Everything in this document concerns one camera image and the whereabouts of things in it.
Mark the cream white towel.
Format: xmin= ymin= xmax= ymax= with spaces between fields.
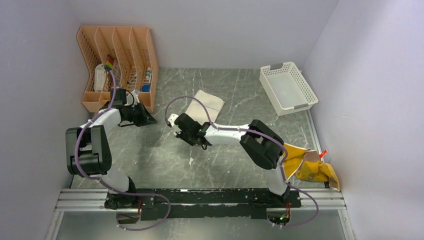
xmin=185 ymin=90 xmax=225 ymax=125

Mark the yellow brown towel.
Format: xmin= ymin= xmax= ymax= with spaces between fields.
xmin=282 ymin=144 xmax=341 ymax=192

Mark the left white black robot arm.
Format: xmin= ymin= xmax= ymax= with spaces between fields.
xmin=65 ymin=87 xmax=158 ymax=208

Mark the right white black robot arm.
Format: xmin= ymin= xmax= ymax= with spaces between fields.
xmin=166 ymin=113 xmax=290 ymax=207

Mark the blue capped white bottle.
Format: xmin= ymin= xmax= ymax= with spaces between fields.
xmin=141 ymin=67 xmax=152 ymax=92

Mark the white remote control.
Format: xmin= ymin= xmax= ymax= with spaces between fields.
xmin=93 ymin=64 xmax=107 ymax=92

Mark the rainbow coloured item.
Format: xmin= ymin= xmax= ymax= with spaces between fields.
xmin=103 ymin=54 xmax=115 ymax=71

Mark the orange plastic file organizer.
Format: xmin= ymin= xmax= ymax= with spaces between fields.
xmin=76 ymin=25 xmax=159 ymax=113

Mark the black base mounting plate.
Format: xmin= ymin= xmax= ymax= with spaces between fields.
xmin=104 ymin=188 xmax=302 ymax=221

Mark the white plastic basket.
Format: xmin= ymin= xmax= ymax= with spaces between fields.
xmin=259 ymin=61 xmax=319 ymax=116

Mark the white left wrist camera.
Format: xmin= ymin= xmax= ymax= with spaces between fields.
xmin=131 ymin=89 xmax=141 ymax=99

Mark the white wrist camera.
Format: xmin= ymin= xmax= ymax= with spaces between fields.
xmin=131 ymin=89 xmax=141 ymax=99
xmin=167 ymin=113 xmax=179 ymax=128

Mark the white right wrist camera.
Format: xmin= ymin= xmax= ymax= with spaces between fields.
xmin=167 ymin=113 xmax=179 ymax=128

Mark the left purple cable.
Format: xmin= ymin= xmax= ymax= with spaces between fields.
xmin=73 ymin=69 xmax=172 ymax=232

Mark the purple cable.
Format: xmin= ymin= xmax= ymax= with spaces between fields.
xmin=73 ymin=69 xmax=172 ymax=232
xmin=164 ymin=96 xmax=320 ymax=230

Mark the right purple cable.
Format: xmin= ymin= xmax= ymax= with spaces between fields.
xmin=164 ymin=96 xmax=320 ymax=230

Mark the aluminium frame rail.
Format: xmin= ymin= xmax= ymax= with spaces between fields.
xmin=45 ymin=188 xmax=356 ymax=240

